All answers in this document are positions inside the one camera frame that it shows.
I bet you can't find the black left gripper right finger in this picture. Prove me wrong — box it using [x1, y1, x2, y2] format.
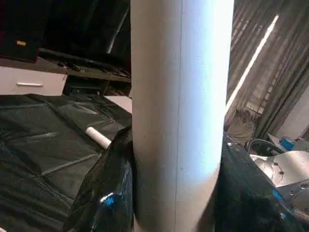
[213, 134, 302, 232]

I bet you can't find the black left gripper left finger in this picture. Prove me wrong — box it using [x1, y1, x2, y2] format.
[62, 126, 136, 232]

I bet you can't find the white plastic table leg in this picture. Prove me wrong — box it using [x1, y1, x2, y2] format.
[129, 0, 236, 232]
[84, 126, 113, 150]

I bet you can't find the black table mat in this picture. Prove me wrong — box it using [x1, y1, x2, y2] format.
[0, 93, 135, 232]

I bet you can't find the white side table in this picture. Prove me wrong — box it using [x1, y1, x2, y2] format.
[103, 95, 132, 116]

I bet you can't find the black low media cabinet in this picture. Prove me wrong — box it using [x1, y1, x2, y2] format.
[38, 47, 132, 96]

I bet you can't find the white drawer unit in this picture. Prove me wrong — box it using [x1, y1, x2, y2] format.
[0, 65, 68, 97]

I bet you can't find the beige curtain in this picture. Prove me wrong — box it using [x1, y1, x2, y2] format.
[224, 0, 309, 142]

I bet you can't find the black box device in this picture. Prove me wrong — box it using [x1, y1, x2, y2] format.
[0, 0, 51, 62]

